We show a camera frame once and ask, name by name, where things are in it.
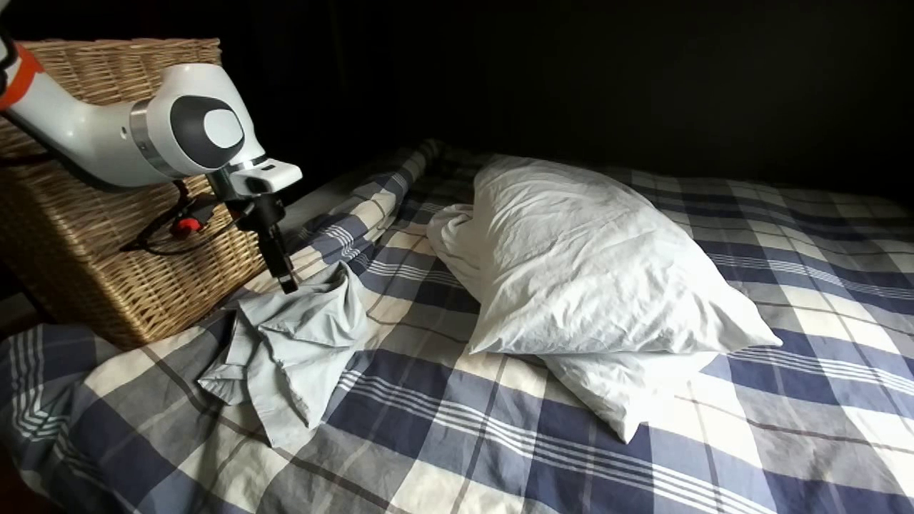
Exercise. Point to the large white pillow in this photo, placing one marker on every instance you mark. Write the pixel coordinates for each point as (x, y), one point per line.
(591, 266)

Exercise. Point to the light grey pillow case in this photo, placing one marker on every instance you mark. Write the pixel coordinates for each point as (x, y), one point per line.
(297, 347)

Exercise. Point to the woven wicker laundry basket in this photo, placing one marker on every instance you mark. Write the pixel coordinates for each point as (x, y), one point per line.
(88, 266)

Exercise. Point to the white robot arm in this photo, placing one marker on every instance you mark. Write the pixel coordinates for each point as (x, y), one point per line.
(115, 133)

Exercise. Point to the small white pillow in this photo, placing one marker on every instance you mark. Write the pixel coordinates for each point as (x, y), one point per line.
(619, 389)

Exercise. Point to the grey bed sheet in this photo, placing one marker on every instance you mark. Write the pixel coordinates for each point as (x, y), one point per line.
(311, 203)

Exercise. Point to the blue white plaid duvet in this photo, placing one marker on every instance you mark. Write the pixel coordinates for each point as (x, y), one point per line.
(475, 447)

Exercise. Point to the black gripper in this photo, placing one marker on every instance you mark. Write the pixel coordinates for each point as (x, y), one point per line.
(258, 220)

